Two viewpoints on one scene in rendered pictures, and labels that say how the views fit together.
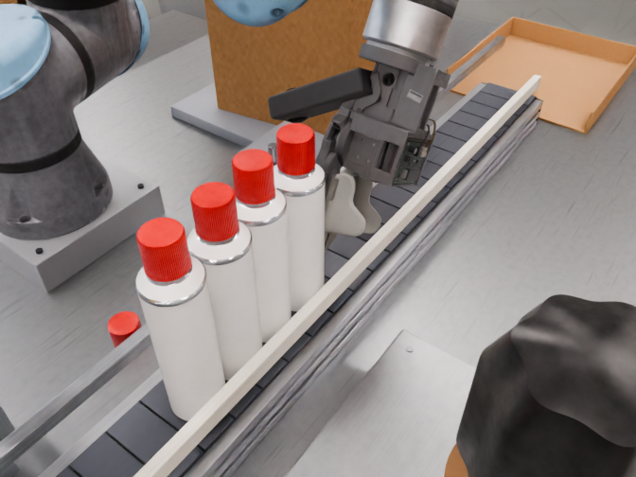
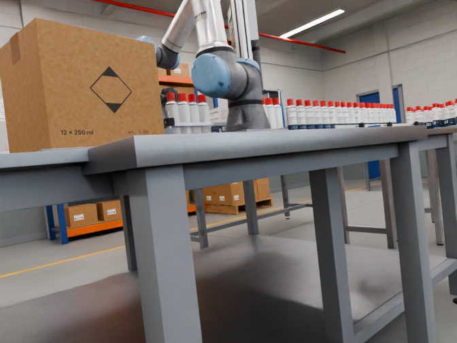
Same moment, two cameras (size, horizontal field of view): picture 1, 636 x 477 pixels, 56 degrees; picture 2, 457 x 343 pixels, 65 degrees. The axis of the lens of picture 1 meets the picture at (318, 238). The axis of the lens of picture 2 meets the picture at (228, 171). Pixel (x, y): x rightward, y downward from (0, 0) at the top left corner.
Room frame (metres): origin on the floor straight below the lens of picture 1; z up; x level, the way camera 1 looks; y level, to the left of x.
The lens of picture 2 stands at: (1.79, 0.54, 0.78)
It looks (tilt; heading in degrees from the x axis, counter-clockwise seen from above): 1 degrees down; 194
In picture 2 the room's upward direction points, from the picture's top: 6 degrees counter-clockwise
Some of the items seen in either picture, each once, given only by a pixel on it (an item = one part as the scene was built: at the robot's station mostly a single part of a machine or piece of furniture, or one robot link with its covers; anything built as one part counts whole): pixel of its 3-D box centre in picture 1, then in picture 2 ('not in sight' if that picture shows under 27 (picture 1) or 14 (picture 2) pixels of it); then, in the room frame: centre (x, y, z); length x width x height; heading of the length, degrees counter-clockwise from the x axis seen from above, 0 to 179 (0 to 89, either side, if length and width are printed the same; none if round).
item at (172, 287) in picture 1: (182, 327); (203, 118); (0.31, 0.11, 0.98); 0.05 x 0.05 x 0.20
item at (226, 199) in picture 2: not in sight; (229, 190); (-4.14, -0.89, 0.32); 1.20 x 0.83 x 0.64; 53
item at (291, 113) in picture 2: not in sight; (292, 118); (-0.16, 0.45, 0.98); 0.05 x 0.05 x 0.20
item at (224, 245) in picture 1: (226, 289); (194, 118); (0.35, 0.08, 0.98); 0.05 x 0.05 x 0.20
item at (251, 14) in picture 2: not in sight; (241, 25); (0.20, 0.30, 1.38); 0.17 x 0.10 x 0.19; 19
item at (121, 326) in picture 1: (126, 331); not in sight; (0.42, 0.21, 0.85); 0.03 x 0.03 x 0.03
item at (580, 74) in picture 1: (544, 68); not in sight; (1.04, -0.42, 0.85); 0.30 x 0.26 x 0.04; 144
